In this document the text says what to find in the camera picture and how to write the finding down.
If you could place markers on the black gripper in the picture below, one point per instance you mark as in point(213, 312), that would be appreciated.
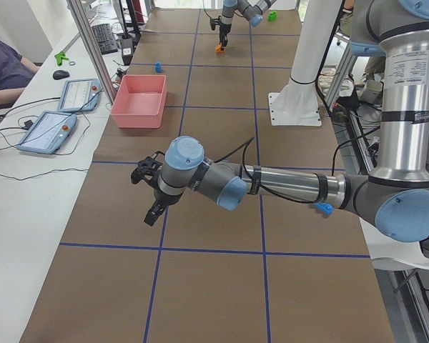
point(224, 29)
point(163, 197)

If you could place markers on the pink plastic box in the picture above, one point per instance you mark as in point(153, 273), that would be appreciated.
point(140, 101)

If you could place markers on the green block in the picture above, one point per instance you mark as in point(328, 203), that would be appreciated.
point(272, 16)

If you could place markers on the black keyboard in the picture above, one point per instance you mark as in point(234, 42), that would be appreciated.
point(105, 39)

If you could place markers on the near teach pendant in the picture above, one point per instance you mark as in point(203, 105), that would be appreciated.
point(48, 132)

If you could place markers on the teach pendant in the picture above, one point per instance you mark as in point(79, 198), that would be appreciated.
point(48, 132)
point(79, 95)

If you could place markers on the far teach pendant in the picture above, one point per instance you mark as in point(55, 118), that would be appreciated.
point(79, 95)

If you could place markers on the green plastic tool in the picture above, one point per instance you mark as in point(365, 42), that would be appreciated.
point(60, 58)

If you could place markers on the long blue block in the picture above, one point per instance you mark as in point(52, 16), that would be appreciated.
point(325, 208)

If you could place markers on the black computer mouse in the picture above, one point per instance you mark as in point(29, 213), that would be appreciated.
point(60, 74)

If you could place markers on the seated person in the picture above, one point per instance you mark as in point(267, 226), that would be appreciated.
point(16, 71)

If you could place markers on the white chair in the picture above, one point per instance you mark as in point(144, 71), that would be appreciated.
point(388, 254)

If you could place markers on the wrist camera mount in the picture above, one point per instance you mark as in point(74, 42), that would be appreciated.
point(214, 22)
point(147, 170)

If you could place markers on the white camera pole stand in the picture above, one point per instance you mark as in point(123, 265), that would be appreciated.
point(297, 104)

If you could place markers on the aluminium frame post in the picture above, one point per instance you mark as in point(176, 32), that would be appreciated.
point(90, 43)

